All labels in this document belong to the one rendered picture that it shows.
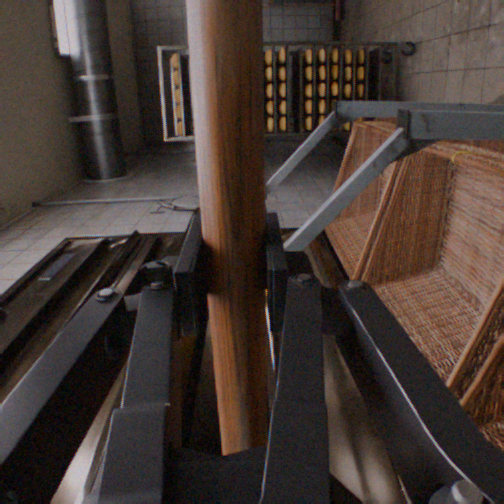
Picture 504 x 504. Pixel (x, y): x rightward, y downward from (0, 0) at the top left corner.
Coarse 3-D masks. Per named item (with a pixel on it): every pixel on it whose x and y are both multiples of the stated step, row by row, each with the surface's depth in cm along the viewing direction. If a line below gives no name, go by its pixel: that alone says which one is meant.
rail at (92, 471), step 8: (192, 216) 160; (184, 240) 134; (120, 392) 66; (120, 400) 64; (112, 408) 63; (104, 432) 58; (104, 440) 56; (96, 448) 55; (104, 448) 55; (96, 456) 54; (96, 464) 52; (88, 472) 51; (96, 472) 51; (88, 480) 50; (80, 488) 49; (88, 488) 48; (80, 496) 47
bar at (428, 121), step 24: (336, 120) 100; (408, 120) 53; (432, 120) 53; (456, 120) 53; (480, 120) 53; (312, 144) 102; (384, 144) 57; (408, 144) 56; (432, 144) 56; (288, 168) 105; (360, 168) 58; (384, 168) 57; (336, 192) 60; (360, 192) 59; (312, 216) 61; (336, 216) 60; (288, 240) 63; (312, 240) 62
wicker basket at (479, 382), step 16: (496, 352) 57; (480, 368) 60; (496, 368) 59; (480, 384) 60; (496, 384) 61; (464, 400) 62; (496, 400) 62; (480, 416) 64; (496, 416) 64; (496, 432) 63
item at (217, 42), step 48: (192, 0) 13; (240, 0) 13; (192, 48) 14; (240, 48) 14; (192, 96) 15; (240, 96) 14; (240, 144) 15; (240, 192) 16; (240, 240) 17; (240, 288) 18; (240, 336) 19; (240, 384) 20; (240, 432) 22
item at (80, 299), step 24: (120, 240) 178; (96, 264) 157; (120, 264) 148; (72, 288) 140; (96, 288) 126; (48, 312) 125; (72, 312) 110; (48, 336) 106; (24, 360) 97; (0, 384) 90
